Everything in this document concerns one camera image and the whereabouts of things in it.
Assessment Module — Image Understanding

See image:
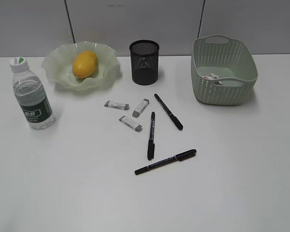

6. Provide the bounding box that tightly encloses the black marker pen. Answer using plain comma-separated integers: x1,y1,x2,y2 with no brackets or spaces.
134,149,197,175
147,112,155,160
154,93,183,131

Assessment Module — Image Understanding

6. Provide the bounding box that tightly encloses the white waste paper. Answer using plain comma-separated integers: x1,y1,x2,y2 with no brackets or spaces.
203,73,222,86

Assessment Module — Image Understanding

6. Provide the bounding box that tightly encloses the yellow mango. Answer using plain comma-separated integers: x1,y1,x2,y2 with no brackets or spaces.
72,51,98,79

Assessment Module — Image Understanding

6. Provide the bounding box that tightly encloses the clear water bottle green label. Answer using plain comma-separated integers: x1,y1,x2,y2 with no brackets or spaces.
9,57,55,130

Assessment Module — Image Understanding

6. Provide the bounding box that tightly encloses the grey white eraser upper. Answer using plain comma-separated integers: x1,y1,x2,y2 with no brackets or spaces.
132,99,149,118

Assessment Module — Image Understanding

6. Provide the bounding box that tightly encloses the grey white eraser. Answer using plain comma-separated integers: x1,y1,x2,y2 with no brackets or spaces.
104,101,130,110
119,116,143,132
132,99,149,118

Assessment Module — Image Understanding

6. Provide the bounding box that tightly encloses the grey white eraser lower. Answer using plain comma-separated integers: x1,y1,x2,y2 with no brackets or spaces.
119,116,143,132

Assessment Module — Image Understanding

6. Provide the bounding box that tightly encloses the grey white eraser left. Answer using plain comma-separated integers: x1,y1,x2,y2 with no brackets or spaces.
104,101,130,110

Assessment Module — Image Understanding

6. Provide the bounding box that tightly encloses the black mesh pen holder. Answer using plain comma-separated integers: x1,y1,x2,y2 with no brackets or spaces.
129,40,160,86

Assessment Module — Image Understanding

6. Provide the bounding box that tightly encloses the pale green wavy glass plate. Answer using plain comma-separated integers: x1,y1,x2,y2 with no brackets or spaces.
41,41,121,91

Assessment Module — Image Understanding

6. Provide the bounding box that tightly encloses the pale green plastic basket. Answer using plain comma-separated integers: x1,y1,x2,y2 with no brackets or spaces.
190,35,258,106

